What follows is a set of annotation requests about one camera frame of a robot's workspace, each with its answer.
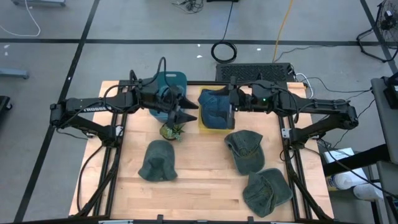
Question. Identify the black metal bar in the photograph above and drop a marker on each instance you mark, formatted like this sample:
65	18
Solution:
357	160

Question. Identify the grey side desk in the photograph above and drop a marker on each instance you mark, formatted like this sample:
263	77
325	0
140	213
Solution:
381	102

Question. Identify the yellow plastic bin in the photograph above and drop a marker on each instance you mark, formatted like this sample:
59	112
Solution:
214	131

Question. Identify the teal plastic bin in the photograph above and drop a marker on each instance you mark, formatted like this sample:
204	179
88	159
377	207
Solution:
178	79

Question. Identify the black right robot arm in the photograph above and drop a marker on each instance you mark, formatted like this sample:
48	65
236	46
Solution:
323	105

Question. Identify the white paper roll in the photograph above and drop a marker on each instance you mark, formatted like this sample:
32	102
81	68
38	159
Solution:
351	180

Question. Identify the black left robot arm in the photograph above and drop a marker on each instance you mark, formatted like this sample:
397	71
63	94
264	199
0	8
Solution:
90	107

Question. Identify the grey table foot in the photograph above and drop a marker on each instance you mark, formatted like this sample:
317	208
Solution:
14	74

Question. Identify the grey metal base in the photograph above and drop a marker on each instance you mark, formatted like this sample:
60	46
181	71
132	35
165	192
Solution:
38	2

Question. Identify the blue denim cap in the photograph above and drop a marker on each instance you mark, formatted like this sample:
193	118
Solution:
214	109

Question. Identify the black perforated computer case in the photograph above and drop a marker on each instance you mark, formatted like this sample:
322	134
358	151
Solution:
248	72

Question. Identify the green cotton cap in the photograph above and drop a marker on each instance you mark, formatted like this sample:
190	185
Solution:
245	152
264	193
157	161

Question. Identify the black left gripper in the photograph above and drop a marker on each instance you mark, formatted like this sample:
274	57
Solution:
155	98

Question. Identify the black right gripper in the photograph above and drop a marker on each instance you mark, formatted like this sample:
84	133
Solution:
252	99

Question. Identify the black floor object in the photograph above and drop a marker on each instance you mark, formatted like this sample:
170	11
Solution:
4	105

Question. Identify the black floor fan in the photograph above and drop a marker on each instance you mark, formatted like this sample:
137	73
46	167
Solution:
388	18

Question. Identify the potted succulent plant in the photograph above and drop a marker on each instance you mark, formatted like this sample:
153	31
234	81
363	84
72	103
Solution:
169	133

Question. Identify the white cardboard box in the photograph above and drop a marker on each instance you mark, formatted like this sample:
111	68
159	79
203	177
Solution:
339	154

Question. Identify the large black monitor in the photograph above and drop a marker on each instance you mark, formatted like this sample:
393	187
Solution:
392	93

